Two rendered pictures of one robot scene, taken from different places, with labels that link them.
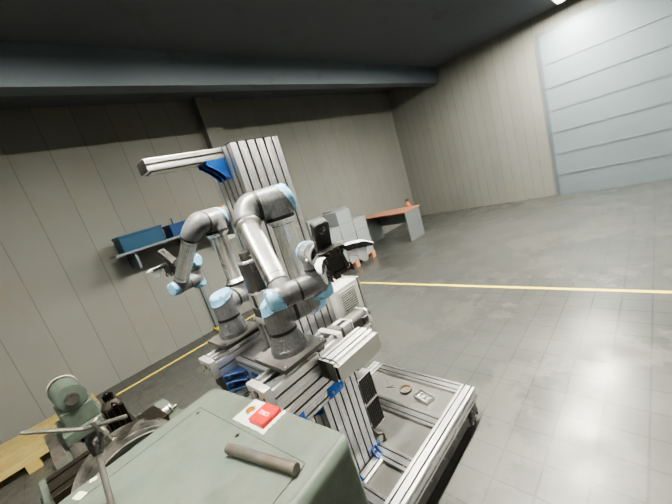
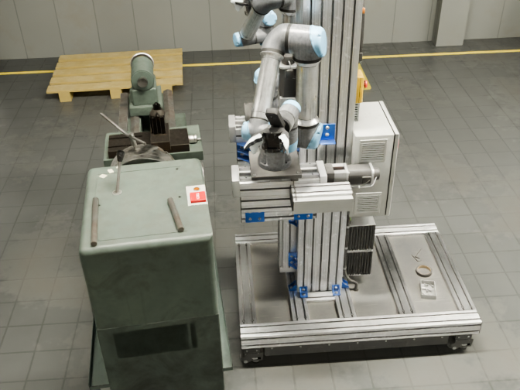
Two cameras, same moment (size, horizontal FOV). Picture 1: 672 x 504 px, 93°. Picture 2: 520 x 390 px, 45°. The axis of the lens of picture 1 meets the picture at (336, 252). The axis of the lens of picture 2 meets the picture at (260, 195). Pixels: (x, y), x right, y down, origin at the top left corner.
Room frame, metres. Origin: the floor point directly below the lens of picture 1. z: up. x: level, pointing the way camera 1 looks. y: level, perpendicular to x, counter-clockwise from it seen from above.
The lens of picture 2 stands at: (-0.72, -1.17, 2.68)
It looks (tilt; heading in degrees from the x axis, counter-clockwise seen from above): 35 degrees down; 39
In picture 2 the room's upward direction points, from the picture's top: 1 degrees counter-clockwise
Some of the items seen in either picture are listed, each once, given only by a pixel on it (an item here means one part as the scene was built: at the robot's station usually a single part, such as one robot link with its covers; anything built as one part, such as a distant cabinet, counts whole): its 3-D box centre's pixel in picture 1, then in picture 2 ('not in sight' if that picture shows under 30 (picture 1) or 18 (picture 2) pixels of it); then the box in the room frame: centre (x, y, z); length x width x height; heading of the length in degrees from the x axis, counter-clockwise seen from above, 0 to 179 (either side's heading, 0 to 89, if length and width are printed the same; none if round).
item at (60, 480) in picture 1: (112, 448); (148, 142); (1.23, 1.17, 0.95); 0.43 x 0.18 x 0.04; 137
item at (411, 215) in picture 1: (393, 225); not in sight; (7.43, -1.49, 0.34); 1.23 x 0.63 x 0.68; 42
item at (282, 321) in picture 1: (278, 311); not in sight; (1.21, 0.29, 1.33); 0.13 x 0.12 x 0.14; 111
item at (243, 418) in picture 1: (262, 424); (196, 200); (0.71, 0.31, 1.23); 0.13 x 0.08 x 0.06; 47
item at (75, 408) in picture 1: (73, 404); (143, 83); (1.65, 1.66, 1.01); 0.30 x 0.20 x 0.29; 47
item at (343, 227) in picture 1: (336, 240); not in sight; (6.42, -0.08, 0.59); 1.19 x 0.83 x 1.18; 132
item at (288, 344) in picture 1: (286, 337); (274, 152); (1.21, 0.30, 1.21); 0.15 x 0.15 x 0.10
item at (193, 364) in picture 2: not in sight; (166, 340); (0.58, 0.46, 0.43); 0.60 x 0.48 x 0.86; 47
